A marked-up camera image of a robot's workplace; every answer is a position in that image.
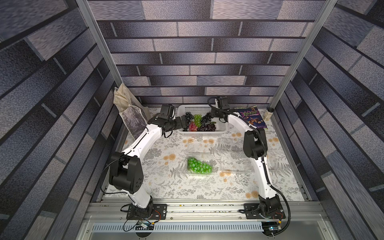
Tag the purple candy bag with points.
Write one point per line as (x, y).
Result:
(253, 116)

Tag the dark red grape bunch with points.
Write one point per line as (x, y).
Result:
(207, 128)

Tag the green grape bunch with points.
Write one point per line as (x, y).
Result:
(198, 167)
(197, 120)

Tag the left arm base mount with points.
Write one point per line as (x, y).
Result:
(153, 212)

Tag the dark blue grape bunch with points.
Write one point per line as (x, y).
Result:
(189, 119)

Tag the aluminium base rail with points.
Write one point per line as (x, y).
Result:
(204, 220)

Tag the white plastic basket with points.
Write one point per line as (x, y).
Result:
(201, 110)

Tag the aluminium frame post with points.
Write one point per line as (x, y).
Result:
(90, 20)
(318, 24)

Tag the green grape bunch in basket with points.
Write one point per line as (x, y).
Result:
(197, 120)

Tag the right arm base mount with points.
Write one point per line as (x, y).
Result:
(263, 211)

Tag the beige tote bag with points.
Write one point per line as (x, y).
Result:
(134, 115)

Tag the aluminium frame post left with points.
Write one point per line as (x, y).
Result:
(90, 20)

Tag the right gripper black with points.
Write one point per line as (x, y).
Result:
(213, 112)

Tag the pink grape bunch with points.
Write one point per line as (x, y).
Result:
(193, 127)

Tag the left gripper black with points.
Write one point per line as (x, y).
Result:
(179, 124)

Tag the small black grape bunch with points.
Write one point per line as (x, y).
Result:
(206, 119)

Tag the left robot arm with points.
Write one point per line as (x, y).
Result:
(126, 172)

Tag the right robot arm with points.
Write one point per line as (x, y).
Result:
(255, 148)

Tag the aluminium frame post right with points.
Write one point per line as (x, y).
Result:
(318, 24)

